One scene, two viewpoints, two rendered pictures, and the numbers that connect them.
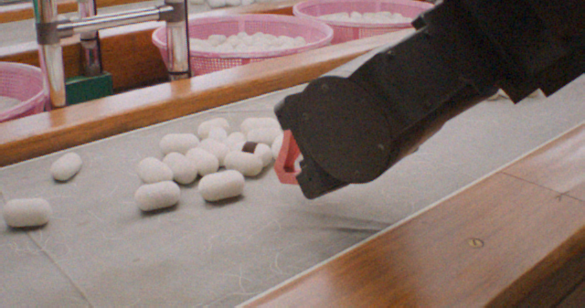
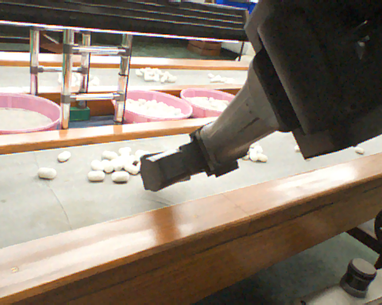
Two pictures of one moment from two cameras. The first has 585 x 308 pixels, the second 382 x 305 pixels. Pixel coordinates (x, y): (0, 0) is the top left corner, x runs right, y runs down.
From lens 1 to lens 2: 0.32 m
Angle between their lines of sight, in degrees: 3
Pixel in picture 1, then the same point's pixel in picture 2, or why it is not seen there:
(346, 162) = (150, 184)
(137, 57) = (103, 102)
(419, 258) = (174, 217)
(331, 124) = (148, 172)
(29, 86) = (52, 112)
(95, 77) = (82, 109)
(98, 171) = (75, 160)
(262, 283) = (123, 214)
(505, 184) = (219, 198)
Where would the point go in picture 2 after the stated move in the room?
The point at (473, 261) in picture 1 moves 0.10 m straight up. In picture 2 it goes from (191, 222) to (202, 174)
